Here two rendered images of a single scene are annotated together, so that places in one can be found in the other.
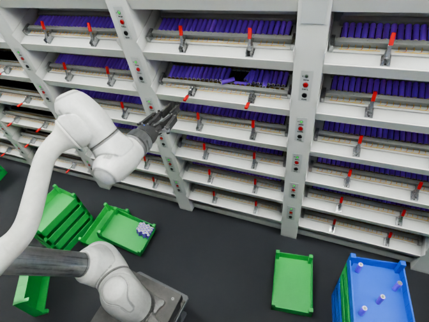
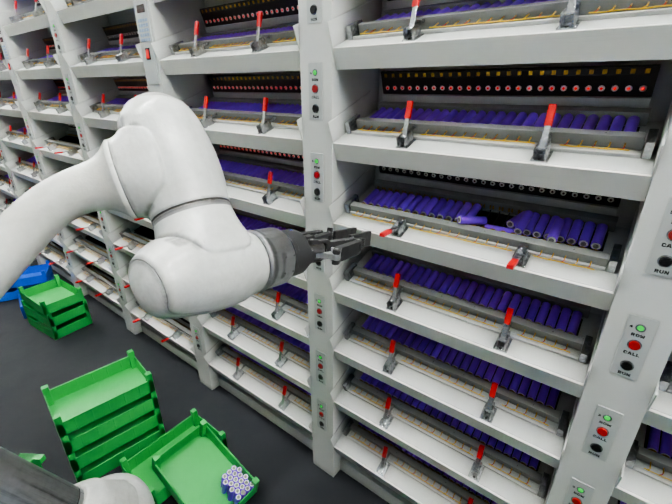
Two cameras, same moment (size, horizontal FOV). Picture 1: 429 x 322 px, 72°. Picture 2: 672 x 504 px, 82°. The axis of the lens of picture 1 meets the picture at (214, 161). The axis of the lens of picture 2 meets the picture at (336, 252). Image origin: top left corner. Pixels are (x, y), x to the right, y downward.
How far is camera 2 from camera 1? 47 cm
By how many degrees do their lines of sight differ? 24
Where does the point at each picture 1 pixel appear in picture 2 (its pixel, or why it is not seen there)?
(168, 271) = not seen: outside the picture
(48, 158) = (47, 204)
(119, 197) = (222, 407)
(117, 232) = (187, 470)
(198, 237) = not seen: outside the picture
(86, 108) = (176, 127)
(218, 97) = (447, 245)
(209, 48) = (455, 146)
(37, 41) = not seen: hidden behind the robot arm
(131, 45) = (317, 130)
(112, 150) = (193, 231)
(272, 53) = (595, 160)
